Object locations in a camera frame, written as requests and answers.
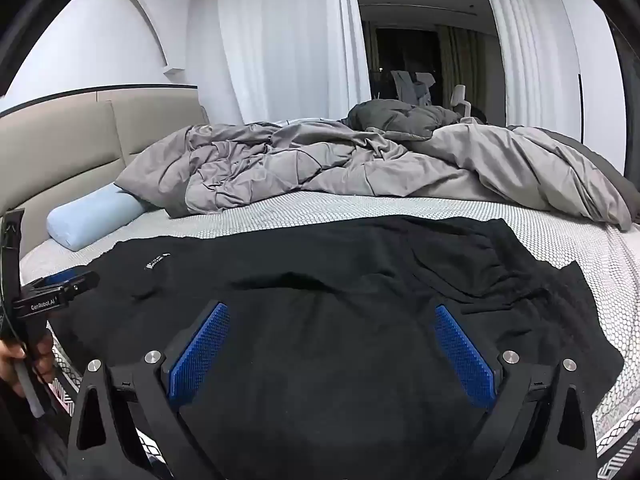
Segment beige padded headboard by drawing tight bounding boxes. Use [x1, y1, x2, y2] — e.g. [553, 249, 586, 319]
[0, 85, 211, 261]

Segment olive curtain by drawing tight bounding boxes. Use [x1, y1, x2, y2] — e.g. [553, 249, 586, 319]
[435, 25, 501, 111]

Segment white wardrobe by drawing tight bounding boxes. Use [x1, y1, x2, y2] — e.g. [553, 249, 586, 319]
[545, 0, 628, 173]

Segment white patterned bed mattress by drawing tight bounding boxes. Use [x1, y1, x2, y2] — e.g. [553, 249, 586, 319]
[20, 192, 640, 480]

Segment light blue pillow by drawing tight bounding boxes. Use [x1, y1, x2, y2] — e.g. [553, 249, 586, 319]
[46, 183, 151, 252]

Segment grey duvet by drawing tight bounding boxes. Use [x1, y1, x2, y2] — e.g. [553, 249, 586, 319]
[115, 121, 633, 231]

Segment person's left hand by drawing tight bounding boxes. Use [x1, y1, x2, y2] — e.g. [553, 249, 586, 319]
[0, 332, 57, 398]

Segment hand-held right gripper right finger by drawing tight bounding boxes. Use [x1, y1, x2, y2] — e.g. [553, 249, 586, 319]
[434, 304, 598, 480]

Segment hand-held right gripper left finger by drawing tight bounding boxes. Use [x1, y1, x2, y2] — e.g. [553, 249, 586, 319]
[67, 301, 232, 480]

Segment black pants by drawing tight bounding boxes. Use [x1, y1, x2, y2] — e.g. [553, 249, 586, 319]
[50, 215, 625, 480]

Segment white chair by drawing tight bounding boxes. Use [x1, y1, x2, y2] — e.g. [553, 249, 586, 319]
[447, 85, 473, 121]

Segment grey hanging clothing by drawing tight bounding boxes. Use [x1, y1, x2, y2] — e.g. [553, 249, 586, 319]
[390, 70, 436, 107]

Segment dark grey blanket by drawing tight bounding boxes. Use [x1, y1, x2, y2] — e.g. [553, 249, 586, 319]
[346, 99, 463, 141]

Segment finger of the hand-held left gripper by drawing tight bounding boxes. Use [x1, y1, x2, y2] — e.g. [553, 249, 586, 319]
[31, 271, 100, 297]

